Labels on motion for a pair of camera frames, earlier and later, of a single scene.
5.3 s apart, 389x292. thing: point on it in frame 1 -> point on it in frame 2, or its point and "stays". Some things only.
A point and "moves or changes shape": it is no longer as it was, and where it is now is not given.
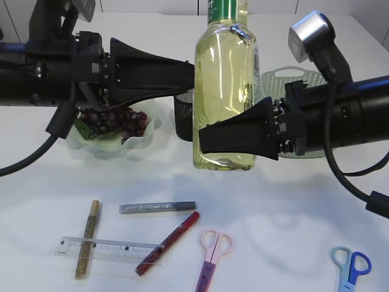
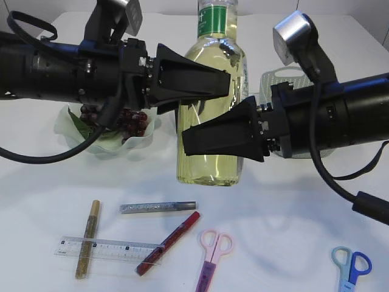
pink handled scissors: (215, 245) stays
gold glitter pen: (89, 239) stays
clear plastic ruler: (124, 251) stays
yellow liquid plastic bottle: (224, 77) moves or changes shape
